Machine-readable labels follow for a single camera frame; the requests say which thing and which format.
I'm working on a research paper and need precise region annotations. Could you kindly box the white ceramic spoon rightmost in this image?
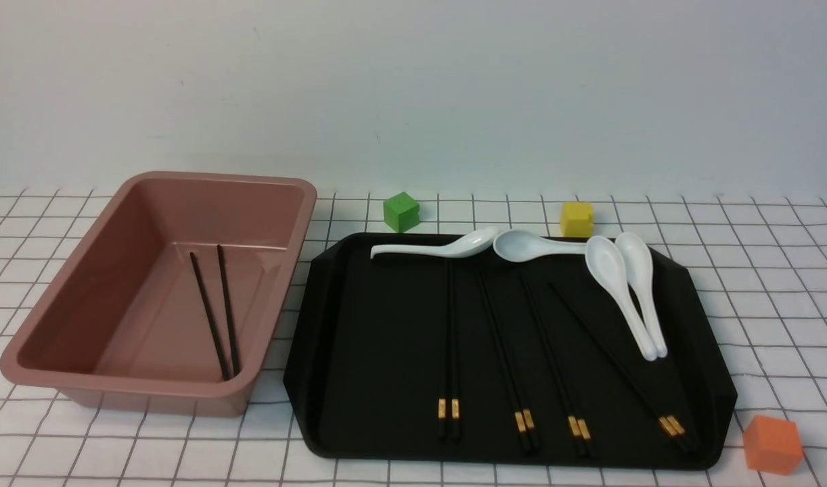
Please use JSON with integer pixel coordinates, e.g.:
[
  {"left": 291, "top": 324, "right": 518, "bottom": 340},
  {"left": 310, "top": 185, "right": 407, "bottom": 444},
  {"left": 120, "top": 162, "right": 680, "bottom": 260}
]
[{"left": 614, "top": 232, "right": 668, "bottom": 358}]

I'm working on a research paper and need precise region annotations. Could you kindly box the green cube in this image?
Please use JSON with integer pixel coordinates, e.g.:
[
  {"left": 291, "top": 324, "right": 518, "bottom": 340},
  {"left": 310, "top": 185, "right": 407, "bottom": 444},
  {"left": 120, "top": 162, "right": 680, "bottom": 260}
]
[{"left": 383, "top": 192, "right": 420, "bottom": 233}]

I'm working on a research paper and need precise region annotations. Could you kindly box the black chopstick gold band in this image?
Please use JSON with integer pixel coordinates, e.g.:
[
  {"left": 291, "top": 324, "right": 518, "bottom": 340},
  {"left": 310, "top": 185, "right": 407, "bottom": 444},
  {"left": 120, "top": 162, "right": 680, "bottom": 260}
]
[
  {"left": 476, "top": 271, "right": 533, "bottom": 455},
  {"left": 487, "top": 281, "right": 541, "bottom": 456},
  {"left": 547, "top": 281, "right": 686, "bottom": 453},
  {"left": 552, "top": 281, "right": 696, "bottom": 450},
  {"left": 447, "top": 260, "right": 462, "bottom": 442},
  {"left": 518, "top": 271, "right": 585, "bottom": 457},
  {"left": 437, "top": 260, "right": 453, "bottom": 442},
  {"left": 522, "top": 271, "right": 596, "bottom": 455}
]

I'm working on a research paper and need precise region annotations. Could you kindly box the yellow cube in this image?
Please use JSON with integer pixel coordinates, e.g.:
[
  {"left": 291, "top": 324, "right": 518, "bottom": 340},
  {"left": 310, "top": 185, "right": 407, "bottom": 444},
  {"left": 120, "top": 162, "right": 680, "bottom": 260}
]
[{"left": 559, "top": 201, "right": 595, "bottom": 239}]

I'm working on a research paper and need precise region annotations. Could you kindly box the white ceramic spoon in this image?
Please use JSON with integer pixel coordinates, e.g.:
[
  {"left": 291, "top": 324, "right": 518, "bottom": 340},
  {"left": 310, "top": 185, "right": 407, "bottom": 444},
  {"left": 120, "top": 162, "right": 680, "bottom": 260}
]
[
  {"left": 585, "top": 235, "right": 657, "bottom": 361},
  {"left": 614, "top": 232, "right": 668, "bottom": 358},
  {"left": 492, "top": 229, "right": 586, "bottom": 263},
  {"left": 370, "top": 226, "right": 501, "bottom": 259}
]

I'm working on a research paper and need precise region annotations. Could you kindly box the orange cube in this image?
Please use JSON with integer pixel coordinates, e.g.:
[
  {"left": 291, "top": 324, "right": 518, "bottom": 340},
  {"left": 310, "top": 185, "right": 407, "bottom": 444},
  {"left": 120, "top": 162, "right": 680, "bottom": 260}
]
[{"left": 742, "top": 414, "right": 804, "bottom": 476}]

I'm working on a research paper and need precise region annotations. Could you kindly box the black plastic tray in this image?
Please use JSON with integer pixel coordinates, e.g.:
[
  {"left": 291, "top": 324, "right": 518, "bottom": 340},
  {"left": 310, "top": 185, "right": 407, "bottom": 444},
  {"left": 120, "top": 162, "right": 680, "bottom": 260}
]
[{"left": 284, "top": 233, "right": 738, "bottom": 471}]

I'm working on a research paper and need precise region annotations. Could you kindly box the white ceramic spoon leftmost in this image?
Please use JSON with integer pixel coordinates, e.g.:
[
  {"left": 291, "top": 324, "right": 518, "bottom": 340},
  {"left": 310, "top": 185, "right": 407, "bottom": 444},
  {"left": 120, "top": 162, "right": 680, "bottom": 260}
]
[{"left": 370, "top": 226, "right": 501, "bottom": 259}]

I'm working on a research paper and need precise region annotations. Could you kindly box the pink plastic bin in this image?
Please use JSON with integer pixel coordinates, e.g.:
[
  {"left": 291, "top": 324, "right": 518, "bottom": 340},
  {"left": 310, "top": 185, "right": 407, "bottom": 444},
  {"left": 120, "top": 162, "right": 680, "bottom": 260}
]
[{"left": 0, "top": 170, "right": 317, "bottom": 417}]

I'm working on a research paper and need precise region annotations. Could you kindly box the black chopstick in bin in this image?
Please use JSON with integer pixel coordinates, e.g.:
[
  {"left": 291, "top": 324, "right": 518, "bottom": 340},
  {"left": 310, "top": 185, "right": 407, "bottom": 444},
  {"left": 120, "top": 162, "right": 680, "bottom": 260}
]
[
  {"left": 216, "top": 246, "right": 241, "bottom": 377},
  {"left": 188, "top": 252, "right": 231, "bottom": 380}
]

